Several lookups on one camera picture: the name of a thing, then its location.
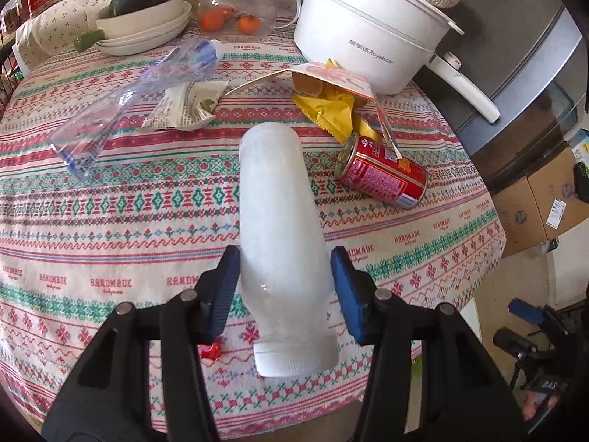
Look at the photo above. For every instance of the patterned tablecloth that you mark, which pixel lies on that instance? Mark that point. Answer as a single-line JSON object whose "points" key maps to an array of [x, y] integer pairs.
{"points": [[138, 221]]}

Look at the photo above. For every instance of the red candy wrapper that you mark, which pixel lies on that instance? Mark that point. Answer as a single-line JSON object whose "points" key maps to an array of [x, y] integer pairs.
{"points": [[209, 352]]}

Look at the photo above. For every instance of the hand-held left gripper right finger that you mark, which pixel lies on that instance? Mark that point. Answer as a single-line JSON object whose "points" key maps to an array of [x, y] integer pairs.
{"points": [[349, 299]]}

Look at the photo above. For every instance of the crumpled white paper packet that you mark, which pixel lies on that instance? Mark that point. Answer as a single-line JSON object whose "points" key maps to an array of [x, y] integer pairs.
{"points": [[179, 106]]}

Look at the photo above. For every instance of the flattened brown paper box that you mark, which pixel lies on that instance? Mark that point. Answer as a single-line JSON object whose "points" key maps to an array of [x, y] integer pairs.
{"points": [[340, 78]]}

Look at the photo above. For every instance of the white floral cloth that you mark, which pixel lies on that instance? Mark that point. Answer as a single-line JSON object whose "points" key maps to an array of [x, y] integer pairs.
{"points": [[55, 23]]}

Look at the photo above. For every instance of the crushed clear plastic bottle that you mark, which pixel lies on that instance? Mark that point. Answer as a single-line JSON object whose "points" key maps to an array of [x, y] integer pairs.
{"points": [[138, 87]]}

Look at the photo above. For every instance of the red drink can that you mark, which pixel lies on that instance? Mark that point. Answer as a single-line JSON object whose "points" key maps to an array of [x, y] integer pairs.
{"points": [[382, 177]]}

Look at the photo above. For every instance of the grey refrigerator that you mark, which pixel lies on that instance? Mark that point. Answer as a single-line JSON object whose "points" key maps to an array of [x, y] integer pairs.
{"points": [[520, 92]]}

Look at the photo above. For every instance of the cream shallow dish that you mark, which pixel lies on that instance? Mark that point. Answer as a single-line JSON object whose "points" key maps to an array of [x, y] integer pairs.
{"points": [[182, 20], [152, 48]]}

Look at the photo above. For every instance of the yellow snack wrapper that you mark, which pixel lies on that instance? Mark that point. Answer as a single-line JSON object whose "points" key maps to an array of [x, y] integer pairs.
{"points": [[336, 115]]}

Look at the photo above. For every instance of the white electric cooking pot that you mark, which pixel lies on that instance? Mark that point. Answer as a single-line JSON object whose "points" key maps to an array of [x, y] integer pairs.
{"points": [[368, 32]]}

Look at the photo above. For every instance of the brown cardboard box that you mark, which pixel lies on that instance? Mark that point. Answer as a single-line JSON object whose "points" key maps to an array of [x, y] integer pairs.
{"points": [[529, 212]]}

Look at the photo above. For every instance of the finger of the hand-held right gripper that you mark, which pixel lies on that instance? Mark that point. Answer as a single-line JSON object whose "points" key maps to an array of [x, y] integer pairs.
{"points": [[510, 343], [527, 311]]}

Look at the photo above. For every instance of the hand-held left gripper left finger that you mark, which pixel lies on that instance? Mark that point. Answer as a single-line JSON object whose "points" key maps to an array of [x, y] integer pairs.
{"points": [[223, 294]]}

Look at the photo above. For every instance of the small orange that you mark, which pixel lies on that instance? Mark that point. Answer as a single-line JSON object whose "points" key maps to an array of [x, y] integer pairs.
{"points": [[247, 24], [215, 19]]}

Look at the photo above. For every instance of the frosted white plastic bottle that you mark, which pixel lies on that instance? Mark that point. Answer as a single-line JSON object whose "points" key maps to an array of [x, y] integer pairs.
{"points": [[280, 221]]}

